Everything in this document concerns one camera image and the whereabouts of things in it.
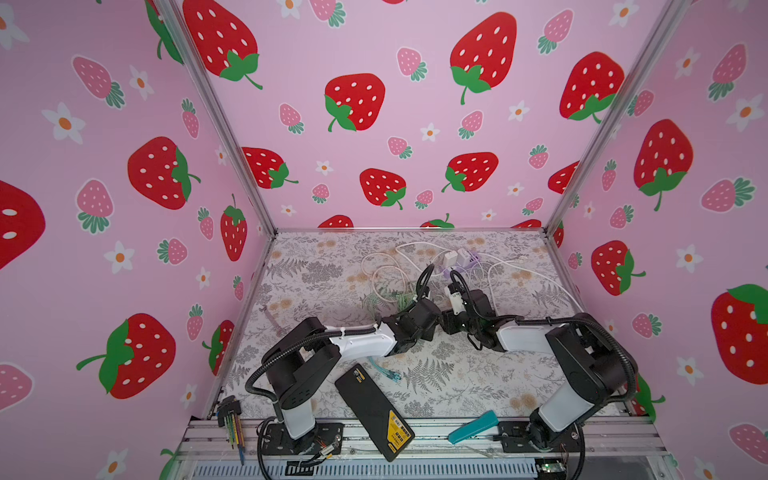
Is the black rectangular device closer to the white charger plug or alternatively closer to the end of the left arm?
the end of the left arm

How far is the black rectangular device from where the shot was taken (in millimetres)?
730

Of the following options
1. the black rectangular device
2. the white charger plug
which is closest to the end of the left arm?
the black rectangular device
